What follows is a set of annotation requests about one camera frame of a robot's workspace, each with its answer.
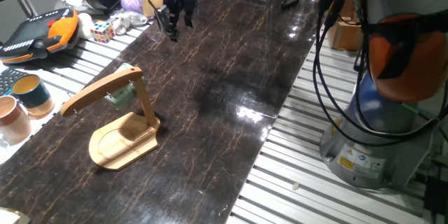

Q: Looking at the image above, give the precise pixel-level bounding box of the pale green ceramic cup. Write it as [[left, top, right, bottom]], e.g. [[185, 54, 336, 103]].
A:
[[104, 62, 150, 110]]

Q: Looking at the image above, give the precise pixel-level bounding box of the yellow beige cup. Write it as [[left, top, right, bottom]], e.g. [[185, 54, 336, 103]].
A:
[[141, 0, 165, 18]]

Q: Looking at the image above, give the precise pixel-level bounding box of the wooden cup rack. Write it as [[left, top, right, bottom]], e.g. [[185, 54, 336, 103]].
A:
[[59, 66, 161, 172]]

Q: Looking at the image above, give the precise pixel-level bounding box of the crumpled white plastic bag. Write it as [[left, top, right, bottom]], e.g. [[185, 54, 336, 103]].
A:
[[108, 9, 150, 36]]

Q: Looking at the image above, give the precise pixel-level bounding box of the Rubik's cube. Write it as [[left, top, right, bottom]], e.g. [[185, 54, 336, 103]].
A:
[[90, 20, 116, 44]]

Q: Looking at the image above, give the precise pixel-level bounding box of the white round object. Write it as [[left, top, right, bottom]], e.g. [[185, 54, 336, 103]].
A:
[[77, 13, 95, 40]]

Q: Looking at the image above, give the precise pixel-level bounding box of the dark marble pattern mat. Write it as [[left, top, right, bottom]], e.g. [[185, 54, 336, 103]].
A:
[[0, 0, 320, 224]]

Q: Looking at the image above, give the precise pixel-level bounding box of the black orange teach pendant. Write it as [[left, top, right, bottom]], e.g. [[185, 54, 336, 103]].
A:
[[0, 8, 81, 64]]

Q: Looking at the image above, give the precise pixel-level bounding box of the dark teal mug yellow inside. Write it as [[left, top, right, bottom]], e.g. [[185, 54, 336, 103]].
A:
[[11, 74, 55, 118]]

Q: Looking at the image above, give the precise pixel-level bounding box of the open cardboard box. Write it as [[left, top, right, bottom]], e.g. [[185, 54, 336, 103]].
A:
[[327, 0, 365, 52]]

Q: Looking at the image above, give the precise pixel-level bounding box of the black computer keyboard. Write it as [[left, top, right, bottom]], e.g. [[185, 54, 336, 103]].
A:
[[0, 67, 29, 97]]

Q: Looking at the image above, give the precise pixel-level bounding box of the pink brown ceramic mug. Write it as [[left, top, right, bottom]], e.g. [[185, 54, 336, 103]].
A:
[[0, 94, 33, 146]]

